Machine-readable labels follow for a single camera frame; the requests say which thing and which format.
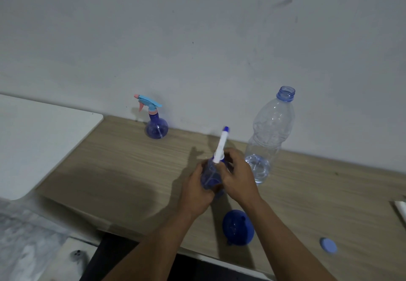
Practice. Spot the person's right hand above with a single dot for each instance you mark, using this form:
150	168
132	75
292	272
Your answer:
241	180

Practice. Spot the person's left hand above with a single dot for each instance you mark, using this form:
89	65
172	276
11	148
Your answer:
194	195

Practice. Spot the person's left thumb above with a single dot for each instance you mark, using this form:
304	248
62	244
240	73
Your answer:
199	171

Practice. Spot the person's right thumb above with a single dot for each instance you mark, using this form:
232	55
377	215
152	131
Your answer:
222	172

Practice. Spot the round blue translucent bottle body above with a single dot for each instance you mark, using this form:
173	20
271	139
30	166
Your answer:
211	176

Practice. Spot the white sprayer head blue tip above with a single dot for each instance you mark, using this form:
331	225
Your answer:
221	144

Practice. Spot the person's right forearm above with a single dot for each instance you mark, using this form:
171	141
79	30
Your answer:
285	242

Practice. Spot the person's left forearm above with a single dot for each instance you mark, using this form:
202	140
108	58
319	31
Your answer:
149	249

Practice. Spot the blue plastic funnel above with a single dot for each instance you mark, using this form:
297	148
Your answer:
238	227

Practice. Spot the clear plastic water bottle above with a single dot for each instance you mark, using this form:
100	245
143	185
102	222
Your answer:
269	134

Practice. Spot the blue spray bottle pink trigger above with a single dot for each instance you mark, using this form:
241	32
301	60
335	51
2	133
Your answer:
156	125

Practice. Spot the light blue bottle cap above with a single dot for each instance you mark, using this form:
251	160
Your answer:
328	245

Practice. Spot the white table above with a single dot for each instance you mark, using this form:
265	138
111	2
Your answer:
38	144

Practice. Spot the white cylindrical object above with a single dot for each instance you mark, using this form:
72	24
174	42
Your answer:
401	210

